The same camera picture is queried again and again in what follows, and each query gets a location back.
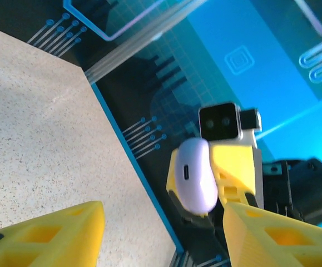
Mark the purple earbud charging case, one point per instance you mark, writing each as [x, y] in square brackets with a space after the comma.
[197, 178]

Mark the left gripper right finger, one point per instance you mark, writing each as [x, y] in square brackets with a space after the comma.
[249, 239]

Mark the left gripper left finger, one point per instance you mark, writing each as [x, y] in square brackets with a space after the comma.
[74, 250]

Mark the blue table side strip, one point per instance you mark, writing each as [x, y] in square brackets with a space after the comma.
[138, 172]

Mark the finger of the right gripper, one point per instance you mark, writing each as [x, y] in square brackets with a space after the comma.
[171, 178]
[233, 167]

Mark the aluminium frame post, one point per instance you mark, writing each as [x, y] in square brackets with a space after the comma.
[127, 53]

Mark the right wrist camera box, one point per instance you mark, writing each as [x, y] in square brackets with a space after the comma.
[219, 122]

